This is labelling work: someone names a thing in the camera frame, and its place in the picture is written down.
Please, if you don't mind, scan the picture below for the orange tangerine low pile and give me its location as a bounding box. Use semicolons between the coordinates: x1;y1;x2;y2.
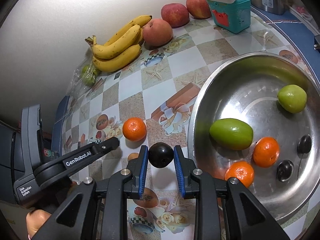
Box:
225;161;254;188

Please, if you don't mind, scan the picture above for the brown longan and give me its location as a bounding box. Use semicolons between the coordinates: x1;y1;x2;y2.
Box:
127;153;139;161

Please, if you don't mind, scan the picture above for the orange tangerine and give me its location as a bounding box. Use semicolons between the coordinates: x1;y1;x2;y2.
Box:
253;137;280;168
123;117;147;142

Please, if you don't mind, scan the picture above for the dark plum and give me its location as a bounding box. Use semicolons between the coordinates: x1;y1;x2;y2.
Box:
276;159;294;183
148;142;174;168
297;134;312;154

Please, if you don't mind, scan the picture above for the person's left hand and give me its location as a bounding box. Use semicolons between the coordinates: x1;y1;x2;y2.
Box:
25;210;51;239

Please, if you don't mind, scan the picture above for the clear glass mug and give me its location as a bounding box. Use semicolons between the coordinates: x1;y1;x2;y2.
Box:
42;139;54;163

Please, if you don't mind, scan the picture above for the green jujube large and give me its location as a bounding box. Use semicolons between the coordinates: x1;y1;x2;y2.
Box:
209;118;253;151

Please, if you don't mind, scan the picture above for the clear bag of green fruit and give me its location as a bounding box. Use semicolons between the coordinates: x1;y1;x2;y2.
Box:
66;60;101;99

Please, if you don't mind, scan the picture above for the stainless steel bowl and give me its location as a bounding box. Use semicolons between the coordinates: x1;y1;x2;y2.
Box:
188;52;319;223

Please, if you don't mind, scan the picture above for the checkered patterned tablecloth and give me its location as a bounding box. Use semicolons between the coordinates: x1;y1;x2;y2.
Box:
52;9;319;239

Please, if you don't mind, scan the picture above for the yellow banana bunch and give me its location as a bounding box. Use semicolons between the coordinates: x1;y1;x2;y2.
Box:
85;15;152;73

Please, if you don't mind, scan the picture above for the teal toy box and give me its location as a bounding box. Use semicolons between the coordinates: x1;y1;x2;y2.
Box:
206;0;251;34

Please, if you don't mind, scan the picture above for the red apple middle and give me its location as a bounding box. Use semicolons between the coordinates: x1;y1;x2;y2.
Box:
161;3;190;28

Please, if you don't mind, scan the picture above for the red apple far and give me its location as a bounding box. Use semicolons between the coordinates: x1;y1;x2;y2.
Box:
186;0;212;19

